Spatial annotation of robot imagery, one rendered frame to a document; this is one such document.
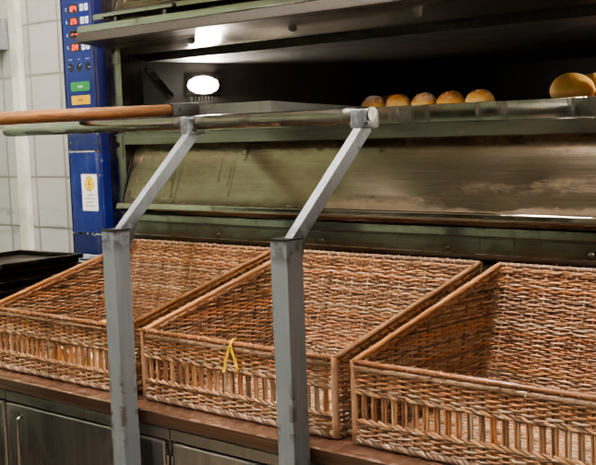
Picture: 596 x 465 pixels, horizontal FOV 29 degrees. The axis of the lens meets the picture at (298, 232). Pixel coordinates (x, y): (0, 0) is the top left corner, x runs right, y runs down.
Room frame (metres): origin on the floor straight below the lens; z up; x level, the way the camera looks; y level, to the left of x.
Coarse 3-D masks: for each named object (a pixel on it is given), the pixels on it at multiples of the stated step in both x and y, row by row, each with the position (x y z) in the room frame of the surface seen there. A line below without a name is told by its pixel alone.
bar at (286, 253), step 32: (32, 128) 2.87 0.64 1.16; (64, 128) 2.78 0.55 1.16; (96, 128) 2.69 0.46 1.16; (128, 128) 2.61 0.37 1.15; (160, 128) 2.54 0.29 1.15; (192, 128) 2.46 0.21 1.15; (352, 128) 2.14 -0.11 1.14; (352, 160) 2.11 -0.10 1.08; (320, 192) 2.04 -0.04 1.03; (128, 224) 2.33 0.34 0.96; (128, 256) 2.32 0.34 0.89; (288, 256) 1.96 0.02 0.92; (128, 288) 2.32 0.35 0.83; (288, 288) 1.96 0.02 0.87; (128, 320) 2.31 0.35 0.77; (288, 320) 1.96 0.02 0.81; (128, 352) 2.31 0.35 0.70; (288, 352) 1.96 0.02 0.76; (128, 384) 2.31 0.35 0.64; (288, 384) 1.97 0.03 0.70; (128, 416) 2.30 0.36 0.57; (288, 416) 1.97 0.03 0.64; (128, 448) 2.30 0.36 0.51; (288, 448) 1.97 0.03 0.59
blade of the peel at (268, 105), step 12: (204, 108) 2.99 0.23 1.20; (216, 108) 2.96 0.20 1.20; (228, 108) 2.93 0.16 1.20; (240, 108) 2.90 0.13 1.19; (252, 108) 2.87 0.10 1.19; (264, 108) 2.84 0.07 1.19; (276, 108) 2.84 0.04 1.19; (288, 108) 2.87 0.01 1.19; (300, 108) 2.90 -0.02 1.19; (312, 108) 2.94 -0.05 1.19; (324, 108) 2.97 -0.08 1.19
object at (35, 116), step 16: (0, 112) 2.59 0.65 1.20; (16, 112) 2.61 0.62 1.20; (32, 112) 2.64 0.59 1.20; (48, 112) 2.67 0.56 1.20; (64, 112) 2.70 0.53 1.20; (80, 112) 2.74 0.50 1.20; (96, 112) 2.77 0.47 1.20; (112, 112) 2.80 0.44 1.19; (128, 112) 2.84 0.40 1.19; (144, 112) 2.87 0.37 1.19; (160, 112) 2.91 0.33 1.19
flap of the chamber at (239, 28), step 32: (320, 0) 2.51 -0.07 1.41; (352, 0) 2.44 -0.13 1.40; (384, 0) 2.38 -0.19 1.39; (416, 0) 2.34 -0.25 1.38; (448, 0) 2.32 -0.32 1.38; (480, 0) 2.30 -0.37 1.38; (512, 0) 2.28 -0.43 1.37; (544, 0) 2.27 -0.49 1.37; (576, 0) 2.25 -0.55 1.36; (96, 32) 3.05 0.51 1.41; (128, 32) 2.96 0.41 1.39; (160, 32) 2.88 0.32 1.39; (192, 32) 2.85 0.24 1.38; (224, 32) 2.82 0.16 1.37; (256, 32) 2.80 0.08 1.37; (288, 32) 2.77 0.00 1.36; (320, 32) 2.75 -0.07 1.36
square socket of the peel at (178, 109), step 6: (192, 102) 2.99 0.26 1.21; (174, 108) 2.94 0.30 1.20; (180, 108) 2.95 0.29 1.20; (186, 108) 2.97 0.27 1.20; (192, 108) 2.98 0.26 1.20; (198, 108) 3.00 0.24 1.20; (174, 114) 2.94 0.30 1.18; (180, 114) 2.96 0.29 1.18; (186, 114) 2.97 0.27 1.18; (192, 114) 2.99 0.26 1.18; (198, 114) 3.00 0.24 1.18
